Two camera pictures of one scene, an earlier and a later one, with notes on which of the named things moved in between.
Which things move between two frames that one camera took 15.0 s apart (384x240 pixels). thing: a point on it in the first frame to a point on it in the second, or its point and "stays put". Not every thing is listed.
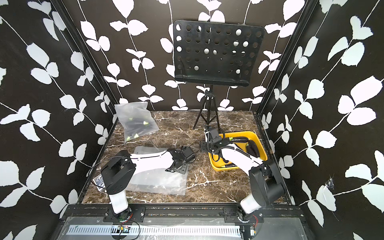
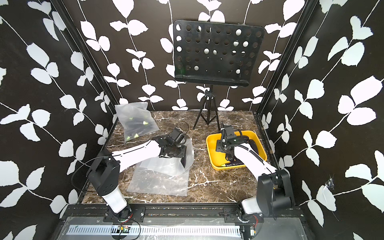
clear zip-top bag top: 137,120 stays put
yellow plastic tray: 218,163 stays put
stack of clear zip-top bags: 149,175 stays put
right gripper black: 203,148 to 218,145
